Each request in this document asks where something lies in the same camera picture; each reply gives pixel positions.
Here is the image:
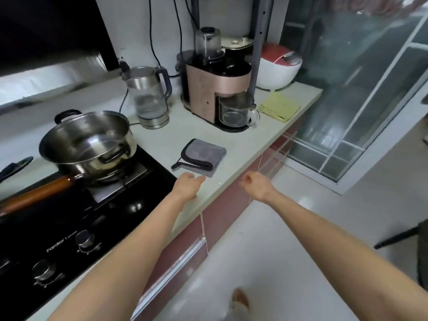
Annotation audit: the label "person's left hand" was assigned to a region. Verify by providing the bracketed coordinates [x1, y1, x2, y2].
[172, 173, 207, 201]

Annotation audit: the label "person's right hand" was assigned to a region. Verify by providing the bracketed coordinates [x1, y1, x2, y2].
[239, 171, 278, 203]

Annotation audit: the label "grey microfibre cloth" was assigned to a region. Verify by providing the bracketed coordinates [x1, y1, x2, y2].
[171, 138, 227, 178]

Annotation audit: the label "green towel with small print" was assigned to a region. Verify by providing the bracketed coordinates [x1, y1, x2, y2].
[257, 92, 301, 123]

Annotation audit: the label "person's right forearm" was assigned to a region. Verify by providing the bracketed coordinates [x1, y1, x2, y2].
[264, 190, 428, 321]

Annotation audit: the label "person's left forearm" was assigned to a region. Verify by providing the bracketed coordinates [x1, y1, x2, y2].
[48, 193, 191, 321]

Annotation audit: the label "pink cabinet drawers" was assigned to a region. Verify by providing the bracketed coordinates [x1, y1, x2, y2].
[200, 120, 308, 251]

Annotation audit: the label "black glass stove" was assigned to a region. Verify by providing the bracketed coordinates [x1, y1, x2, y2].
[0, 143, 178, 318]

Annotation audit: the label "clear glass blender jug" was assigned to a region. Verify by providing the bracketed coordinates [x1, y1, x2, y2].
[218, 92, 261, 129]

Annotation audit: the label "glass electric kettle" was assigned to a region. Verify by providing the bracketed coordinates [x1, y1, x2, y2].
[125, 66, 173, 130]

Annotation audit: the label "stainless steel stockpot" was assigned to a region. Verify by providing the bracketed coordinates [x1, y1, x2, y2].
[39, 109, 138, 179]

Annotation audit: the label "black and pink blender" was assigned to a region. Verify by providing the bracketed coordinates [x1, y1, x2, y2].
[176, 27, 252, 126]

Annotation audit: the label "black stove knob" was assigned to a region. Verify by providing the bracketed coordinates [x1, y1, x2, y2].
[32, 259, 64, 288]
[75, 230, 103, 255]

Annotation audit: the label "red and white rice cooker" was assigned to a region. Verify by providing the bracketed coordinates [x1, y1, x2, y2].
[255, 42, 303, 91]

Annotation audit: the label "frosted glass sliding door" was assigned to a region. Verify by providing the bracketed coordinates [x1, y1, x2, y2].
[277, 0, 428, 196]

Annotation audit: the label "cream air fryer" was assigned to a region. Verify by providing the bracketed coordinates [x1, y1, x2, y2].
[220, 36, 255, 66]

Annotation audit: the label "black cooking pot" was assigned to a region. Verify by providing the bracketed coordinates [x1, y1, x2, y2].
[0, 156, 76, 216]

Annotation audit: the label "steel range hood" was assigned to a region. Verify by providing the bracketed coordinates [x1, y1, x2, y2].
[0, 0, 121, 111]

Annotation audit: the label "maroon cabinet with steel handle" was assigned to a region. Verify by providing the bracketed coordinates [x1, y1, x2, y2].
[130, 214, 210, 321]

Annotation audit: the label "black kettle cable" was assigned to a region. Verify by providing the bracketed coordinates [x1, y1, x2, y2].
[119, 88, 141, 128]

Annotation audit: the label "black power cable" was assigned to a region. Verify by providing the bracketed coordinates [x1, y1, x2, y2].
[148, 0, 161, 67]
[172, 0, 184, 77]

